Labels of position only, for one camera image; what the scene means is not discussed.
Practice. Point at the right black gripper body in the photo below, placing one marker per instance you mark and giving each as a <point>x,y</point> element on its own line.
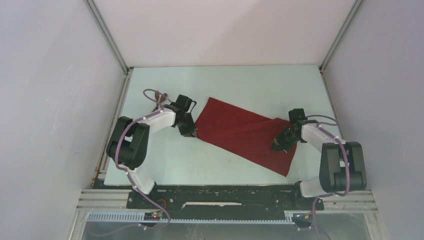
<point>286,139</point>

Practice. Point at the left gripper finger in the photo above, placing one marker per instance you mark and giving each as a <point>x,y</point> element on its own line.
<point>188,134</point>
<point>194,130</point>

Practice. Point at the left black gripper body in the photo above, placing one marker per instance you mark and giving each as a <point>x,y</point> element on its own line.
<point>187,122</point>

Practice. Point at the red cloth napkin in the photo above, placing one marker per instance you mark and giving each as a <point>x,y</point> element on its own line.
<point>244,133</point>

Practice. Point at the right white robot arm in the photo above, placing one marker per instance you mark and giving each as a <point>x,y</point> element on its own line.
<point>342,167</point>

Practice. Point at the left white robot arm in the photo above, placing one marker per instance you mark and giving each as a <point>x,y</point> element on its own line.
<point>128,144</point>

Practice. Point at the brown wooden spoon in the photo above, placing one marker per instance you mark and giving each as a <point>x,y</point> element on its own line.
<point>163,98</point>

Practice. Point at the brown wooden fork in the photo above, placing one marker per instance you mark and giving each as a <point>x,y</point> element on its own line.
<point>157,100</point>

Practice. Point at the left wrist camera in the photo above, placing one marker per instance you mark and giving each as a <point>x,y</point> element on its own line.
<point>185,103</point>

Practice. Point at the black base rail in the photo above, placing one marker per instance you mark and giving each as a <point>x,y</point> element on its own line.
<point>242,202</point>

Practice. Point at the aluminium frame post right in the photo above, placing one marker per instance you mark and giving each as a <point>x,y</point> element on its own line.
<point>341,34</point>

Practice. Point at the aluminium frame post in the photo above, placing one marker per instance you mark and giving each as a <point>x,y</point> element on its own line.
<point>106,33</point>
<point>341,34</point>

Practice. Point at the white cable duct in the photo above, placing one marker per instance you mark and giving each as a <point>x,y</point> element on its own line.
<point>143,217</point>

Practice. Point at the aluminium extrusion rail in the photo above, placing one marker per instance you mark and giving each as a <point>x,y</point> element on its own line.
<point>103,199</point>

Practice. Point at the aluminium frame post left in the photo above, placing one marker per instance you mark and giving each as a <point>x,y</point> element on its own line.
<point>106,33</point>

